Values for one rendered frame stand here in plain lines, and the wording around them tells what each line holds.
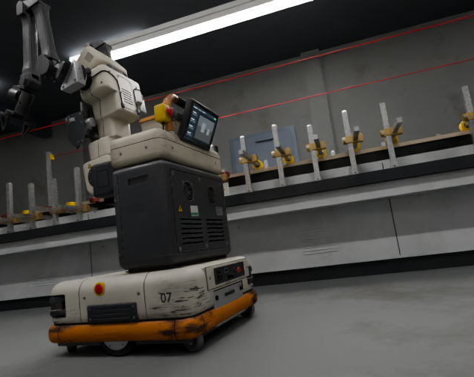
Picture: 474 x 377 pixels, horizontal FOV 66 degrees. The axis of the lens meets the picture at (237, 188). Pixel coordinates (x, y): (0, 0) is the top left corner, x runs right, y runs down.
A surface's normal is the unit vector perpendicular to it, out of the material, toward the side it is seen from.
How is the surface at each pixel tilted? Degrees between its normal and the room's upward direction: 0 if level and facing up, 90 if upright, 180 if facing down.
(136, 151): 90
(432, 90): 90
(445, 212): 90
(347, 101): 90
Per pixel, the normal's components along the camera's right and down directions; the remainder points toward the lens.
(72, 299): -0.39, -0.09
